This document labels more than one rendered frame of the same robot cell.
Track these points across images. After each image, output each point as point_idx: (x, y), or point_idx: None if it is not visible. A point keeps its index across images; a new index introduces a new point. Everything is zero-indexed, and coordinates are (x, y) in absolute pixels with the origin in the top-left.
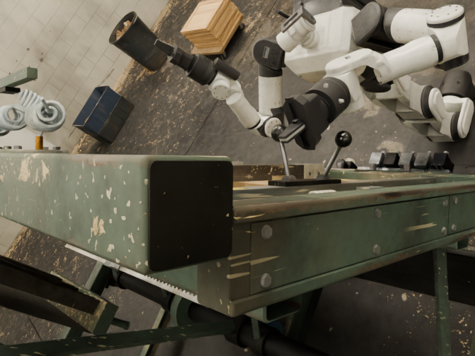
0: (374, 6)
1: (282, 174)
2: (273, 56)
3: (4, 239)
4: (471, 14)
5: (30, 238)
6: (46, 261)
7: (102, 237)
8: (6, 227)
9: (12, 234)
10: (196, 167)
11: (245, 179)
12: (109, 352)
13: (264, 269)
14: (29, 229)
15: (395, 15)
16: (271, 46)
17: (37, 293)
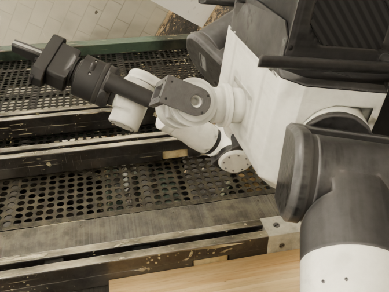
0: (293, 166)
1: (216, 256)
2: (212, 73)
3: (149, 28)
4: None
5: (168, 33)
6: (172, 66)
7: None
8: (150, 17)
9: (156, 24)
10: None
11: (135, 272)
12: (192, 191)
13: None
14: (168, 22)
15: (309, 253)
16: (206, 57)
17: (41, 212)
